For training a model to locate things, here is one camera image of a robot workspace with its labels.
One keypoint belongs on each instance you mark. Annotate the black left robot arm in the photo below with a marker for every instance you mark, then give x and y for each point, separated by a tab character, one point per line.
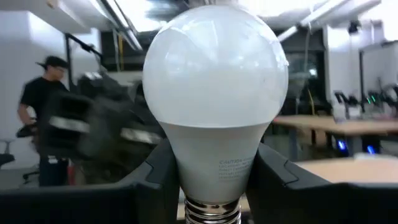
102	87

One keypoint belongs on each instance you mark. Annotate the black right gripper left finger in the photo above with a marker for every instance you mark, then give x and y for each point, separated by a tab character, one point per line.
93	205

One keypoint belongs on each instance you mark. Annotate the white LED lightbulb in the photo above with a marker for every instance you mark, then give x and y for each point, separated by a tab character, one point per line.
214	77

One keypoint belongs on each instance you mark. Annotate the person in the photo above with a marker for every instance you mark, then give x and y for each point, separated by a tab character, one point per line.
40	93

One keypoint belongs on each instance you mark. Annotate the wooden workbench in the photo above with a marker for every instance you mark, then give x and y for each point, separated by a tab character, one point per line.
326	124

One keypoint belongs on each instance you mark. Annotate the black office chair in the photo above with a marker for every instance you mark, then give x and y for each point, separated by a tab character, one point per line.
6	158
26	130

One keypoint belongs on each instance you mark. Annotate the black boom stand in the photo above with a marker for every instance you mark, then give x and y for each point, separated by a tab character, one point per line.
67	62

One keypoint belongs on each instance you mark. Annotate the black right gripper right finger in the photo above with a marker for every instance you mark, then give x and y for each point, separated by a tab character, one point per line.
311	205

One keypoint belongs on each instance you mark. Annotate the black computer with blue light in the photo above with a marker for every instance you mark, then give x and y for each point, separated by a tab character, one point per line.
370	149
342	145

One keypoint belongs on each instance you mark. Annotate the background black robot arm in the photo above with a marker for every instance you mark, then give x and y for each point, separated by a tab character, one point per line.
345	105

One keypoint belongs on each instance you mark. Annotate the background robot with green lights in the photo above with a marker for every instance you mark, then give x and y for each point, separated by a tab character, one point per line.
382	99

